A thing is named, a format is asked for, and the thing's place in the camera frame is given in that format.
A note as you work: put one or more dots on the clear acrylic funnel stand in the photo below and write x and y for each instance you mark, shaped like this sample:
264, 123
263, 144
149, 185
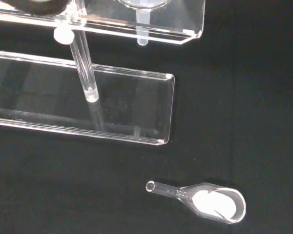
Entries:
127, 107

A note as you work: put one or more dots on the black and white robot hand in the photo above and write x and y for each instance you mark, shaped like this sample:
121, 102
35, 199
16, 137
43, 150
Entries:
39, 9

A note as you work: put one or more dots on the black bench cloth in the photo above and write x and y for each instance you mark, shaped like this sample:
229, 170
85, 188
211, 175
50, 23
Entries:
234, 122

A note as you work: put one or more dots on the glass weighing funnel with powder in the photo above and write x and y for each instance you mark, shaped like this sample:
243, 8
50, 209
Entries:
217, 202

